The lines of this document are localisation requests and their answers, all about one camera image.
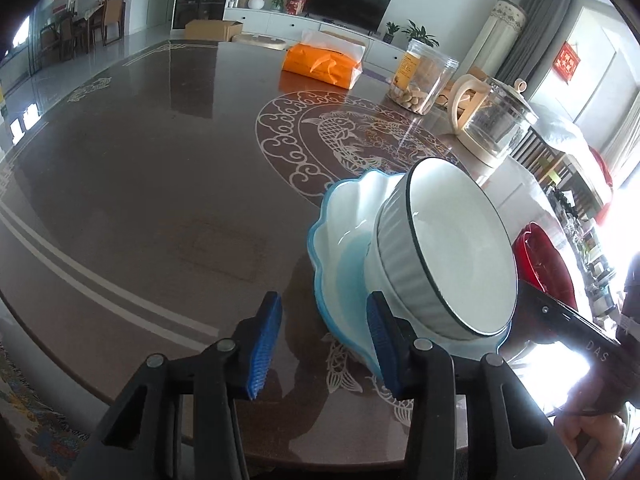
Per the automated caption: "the blue white porcelain bowl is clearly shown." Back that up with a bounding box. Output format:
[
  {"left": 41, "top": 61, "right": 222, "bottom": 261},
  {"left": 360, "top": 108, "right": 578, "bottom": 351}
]
[{"left": 363, "top": 242, "right": 401, "bottom": 311}]

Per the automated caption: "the white ribbed bowl black rim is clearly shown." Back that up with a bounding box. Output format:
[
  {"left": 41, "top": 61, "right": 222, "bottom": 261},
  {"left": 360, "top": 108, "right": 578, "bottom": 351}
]
[{"left": 372, "top": 158, "right": 518, "bottom": 340}]

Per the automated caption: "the light blue scalloped plate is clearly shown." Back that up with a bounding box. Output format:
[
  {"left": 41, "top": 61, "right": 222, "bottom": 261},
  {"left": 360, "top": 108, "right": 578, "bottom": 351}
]
[{"left": 307, "top": 169, "right": 510, "bottom": 376}]

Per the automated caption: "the red flower plate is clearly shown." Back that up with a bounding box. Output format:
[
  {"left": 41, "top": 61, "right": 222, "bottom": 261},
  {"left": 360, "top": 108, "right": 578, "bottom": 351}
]
[{"left": 512, "top": 222, "right": 578, "bottom": 310}]

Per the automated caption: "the person's right hand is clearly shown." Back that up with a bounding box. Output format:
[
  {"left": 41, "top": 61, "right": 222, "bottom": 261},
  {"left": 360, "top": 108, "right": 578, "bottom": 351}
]
[{"left": 553, "top": 374, "right": 626, "bottom": 479}]

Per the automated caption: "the tray of small bottles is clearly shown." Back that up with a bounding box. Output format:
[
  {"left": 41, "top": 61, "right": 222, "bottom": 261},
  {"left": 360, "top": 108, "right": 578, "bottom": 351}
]
[{"left": 546, "top": 185, "right": 616, "bottom": 318}]

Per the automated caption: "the orange tissue pack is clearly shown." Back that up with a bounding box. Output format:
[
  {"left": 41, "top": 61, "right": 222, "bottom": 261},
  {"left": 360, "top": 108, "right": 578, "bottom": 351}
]
[{"left": 282, "top": 30, "right": 366, "bottom": 90}]

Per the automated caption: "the clear plastic snack jar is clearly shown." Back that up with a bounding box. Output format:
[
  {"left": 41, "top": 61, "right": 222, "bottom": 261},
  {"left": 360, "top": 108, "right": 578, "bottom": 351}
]
[{"left": 387, "top": 39, "right": 459, "bottom": 116}]

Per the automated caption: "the white tv console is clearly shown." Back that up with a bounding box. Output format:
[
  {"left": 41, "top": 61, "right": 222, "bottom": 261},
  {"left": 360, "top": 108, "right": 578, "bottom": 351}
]
[{"left": 224, "top": 8, "right": 405, "bottom": 72}]

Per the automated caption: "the cardboard box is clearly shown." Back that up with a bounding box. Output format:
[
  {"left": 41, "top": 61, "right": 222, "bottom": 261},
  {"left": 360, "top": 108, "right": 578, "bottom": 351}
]
[{"left": 183, "top": 20, "right": 243, "bottom": 42}]

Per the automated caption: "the green potted plant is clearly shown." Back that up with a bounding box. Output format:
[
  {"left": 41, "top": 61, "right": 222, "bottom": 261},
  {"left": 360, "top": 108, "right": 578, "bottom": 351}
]
[{"left": 402, "top": 20, "right": 440, "bottom": 48}]

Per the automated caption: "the white standing air conditioner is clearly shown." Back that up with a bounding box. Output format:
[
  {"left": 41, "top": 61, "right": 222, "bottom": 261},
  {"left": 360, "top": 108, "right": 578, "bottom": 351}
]
[{"left": 456, "top": 0, "right": 527, "bottom": 76}]

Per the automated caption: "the black flat television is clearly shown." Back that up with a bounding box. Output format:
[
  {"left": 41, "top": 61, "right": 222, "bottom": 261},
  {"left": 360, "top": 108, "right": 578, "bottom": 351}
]
[{"left": 303, "top": 0, "right": 390, "bottom": 32}]

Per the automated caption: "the wooden dining chair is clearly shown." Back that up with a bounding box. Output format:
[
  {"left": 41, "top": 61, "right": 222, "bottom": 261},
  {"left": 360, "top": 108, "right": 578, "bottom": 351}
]
[{"left": 87, "top": 0, "right": 126, "bottom": 49}]

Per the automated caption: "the grey curtain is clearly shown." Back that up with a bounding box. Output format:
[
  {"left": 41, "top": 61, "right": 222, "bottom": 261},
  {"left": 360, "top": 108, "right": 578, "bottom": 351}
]
[{"left": 495, "top": 0, "right": 573, "bottom": 84}]

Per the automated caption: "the glass kettle cream handle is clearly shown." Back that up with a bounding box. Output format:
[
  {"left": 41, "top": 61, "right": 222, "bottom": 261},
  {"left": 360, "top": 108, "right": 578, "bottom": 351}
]
[{"left": 447, "top": 74, "right": 538, "bottom": 168}]

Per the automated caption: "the red wall decoration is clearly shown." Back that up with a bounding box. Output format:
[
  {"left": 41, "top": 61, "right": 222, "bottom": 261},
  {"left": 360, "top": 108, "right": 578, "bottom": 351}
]
[{"left": 553, "top": 41, "right": 580, "bottom": 84}]

